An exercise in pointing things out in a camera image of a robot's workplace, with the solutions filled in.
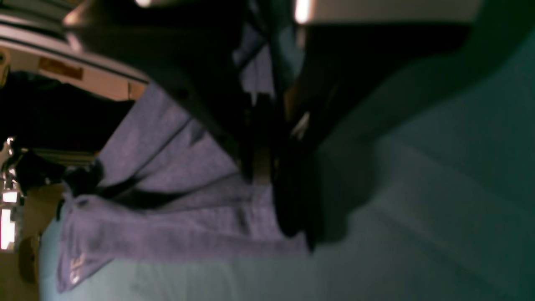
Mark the teal table cloth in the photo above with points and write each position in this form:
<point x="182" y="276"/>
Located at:
<point x="427" y="193"/>

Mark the blue-grey T-shirt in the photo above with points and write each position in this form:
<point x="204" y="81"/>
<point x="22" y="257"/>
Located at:
<point x="163" y="190"/>

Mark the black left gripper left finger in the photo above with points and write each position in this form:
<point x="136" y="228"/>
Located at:
<point x="185" y="46"/>

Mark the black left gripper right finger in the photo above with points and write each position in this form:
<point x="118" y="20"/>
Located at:
<point x="349" y="48"/>

